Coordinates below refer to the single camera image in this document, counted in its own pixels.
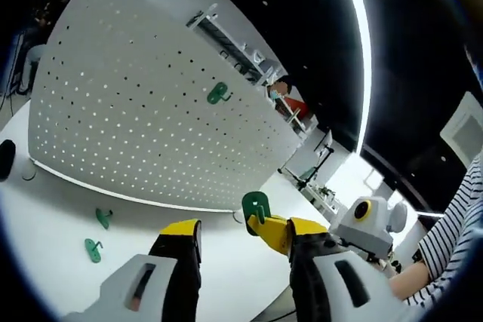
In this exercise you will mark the white ceiling air vent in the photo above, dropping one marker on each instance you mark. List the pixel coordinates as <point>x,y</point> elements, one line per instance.
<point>462,133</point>

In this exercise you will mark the black metal stand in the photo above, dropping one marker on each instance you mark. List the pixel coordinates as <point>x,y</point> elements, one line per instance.
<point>320,158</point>

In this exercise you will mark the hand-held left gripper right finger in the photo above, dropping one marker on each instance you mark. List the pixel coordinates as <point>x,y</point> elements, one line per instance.
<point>317,261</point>

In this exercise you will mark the person in striped shirt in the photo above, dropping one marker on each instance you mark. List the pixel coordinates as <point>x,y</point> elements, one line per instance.
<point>453,224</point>

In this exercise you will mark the white shelf rack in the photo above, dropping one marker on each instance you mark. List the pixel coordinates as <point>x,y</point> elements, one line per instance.
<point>226,41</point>

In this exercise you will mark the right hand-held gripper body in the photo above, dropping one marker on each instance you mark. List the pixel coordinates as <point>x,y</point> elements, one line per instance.
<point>371,227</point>

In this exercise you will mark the black rounded object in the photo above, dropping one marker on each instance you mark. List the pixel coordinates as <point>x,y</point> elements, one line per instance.
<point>5,160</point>

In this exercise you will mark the grey perforated mounting plate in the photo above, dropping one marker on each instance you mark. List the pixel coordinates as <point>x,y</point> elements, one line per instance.
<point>151,111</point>

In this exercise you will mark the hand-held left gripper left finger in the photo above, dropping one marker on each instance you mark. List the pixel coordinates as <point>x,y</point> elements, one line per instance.
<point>173,261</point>

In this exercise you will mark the green hook assembly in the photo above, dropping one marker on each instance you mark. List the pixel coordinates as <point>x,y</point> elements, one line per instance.
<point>256,205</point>
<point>217,94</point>
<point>92,250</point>
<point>102,218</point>

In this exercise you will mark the white ceiling light strip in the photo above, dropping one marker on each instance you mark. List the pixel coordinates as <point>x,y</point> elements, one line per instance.
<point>362,35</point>

